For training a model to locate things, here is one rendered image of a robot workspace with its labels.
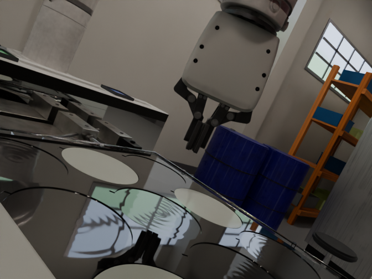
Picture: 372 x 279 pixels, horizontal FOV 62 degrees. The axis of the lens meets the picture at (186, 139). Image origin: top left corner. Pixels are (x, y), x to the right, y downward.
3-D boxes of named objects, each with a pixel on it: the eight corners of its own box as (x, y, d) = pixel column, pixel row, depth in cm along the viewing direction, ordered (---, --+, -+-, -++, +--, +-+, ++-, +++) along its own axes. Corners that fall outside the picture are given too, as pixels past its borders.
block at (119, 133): (127, 151, 59) (133, 137, 59) (113, 149, 56) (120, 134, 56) (103, 134, 64) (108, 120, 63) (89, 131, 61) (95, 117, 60)
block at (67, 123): (93, 146, 53) (99, 130, 52) (76, 144, 50) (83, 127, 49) (69, 127, 57) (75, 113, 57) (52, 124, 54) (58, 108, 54)
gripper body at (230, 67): (280, 40, 42) (244, 114, 44) (212, 8, 42) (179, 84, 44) (299, 27, 35) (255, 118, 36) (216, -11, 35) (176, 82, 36)
